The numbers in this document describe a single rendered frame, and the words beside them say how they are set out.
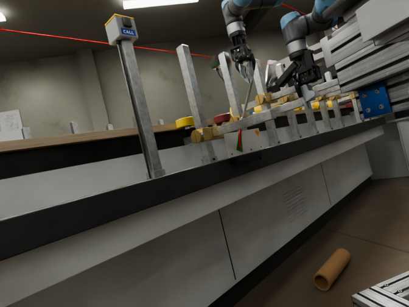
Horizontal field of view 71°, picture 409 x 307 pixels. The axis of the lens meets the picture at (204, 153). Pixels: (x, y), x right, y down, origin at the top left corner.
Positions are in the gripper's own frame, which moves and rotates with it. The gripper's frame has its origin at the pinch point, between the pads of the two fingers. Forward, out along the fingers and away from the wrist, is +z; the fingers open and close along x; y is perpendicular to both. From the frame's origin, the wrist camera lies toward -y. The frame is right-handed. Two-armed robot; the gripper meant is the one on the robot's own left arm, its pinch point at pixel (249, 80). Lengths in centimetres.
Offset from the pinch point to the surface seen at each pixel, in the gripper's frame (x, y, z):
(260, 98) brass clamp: -1.0, -18.8, 5.9
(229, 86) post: -8.7, 2.0, -0.1
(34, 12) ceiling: -316, -172, -235
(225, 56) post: -7.5, 2.0, -13.1
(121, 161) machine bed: -45, 41, 22
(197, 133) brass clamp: -17.5, 28.4, 18.8
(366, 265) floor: 28, -35, 101
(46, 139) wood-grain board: -50, 65, 12
